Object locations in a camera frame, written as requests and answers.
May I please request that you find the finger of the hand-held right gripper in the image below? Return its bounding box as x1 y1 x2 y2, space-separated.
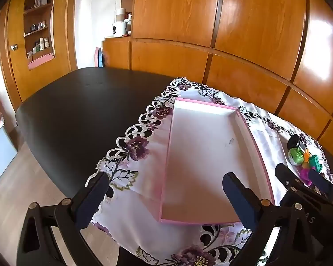
275 163 306 197
307 168 333 196

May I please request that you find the white round container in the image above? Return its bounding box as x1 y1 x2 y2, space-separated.
112 22 128 37

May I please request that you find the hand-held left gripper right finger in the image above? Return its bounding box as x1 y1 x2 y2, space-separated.
222 172 322 266

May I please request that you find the group of small bottles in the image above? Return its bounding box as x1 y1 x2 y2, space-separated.
26 37 50 59

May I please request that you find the wooden wardrobe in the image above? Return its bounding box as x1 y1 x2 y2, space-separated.
102 0 333 156

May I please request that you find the black round toy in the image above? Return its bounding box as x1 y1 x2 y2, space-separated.
287 134 301 150

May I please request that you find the pink foam mat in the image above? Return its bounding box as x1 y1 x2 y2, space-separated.
28 54 56 70

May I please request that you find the group of small jars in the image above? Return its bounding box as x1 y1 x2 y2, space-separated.
30 21 48 32

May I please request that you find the dark green toy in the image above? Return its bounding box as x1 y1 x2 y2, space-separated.
308 155 324 174

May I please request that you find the white and blue panel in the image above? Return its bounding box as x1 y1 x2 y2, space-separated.
0 116 18 187

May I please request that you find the light green round toy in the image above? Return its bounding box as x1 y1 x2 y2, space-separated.
288 148 306 167

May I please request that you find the white floral embroidered tablecloth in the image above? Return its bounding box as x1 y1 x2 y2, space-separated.
85 77 333 266

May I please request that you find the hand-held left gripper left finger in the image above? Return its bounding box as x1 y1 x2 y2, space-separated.
16 172 120 266

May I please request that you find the magenta toy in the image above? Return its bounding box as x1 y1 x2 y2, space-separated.
299 168 314 186

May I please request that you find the pink cardboard box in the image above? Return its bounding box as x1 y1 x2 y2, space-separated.
158 98 276 225

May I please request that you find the pink and blue flat box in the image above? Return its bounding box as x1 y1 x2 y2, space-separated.
95 47 104 67

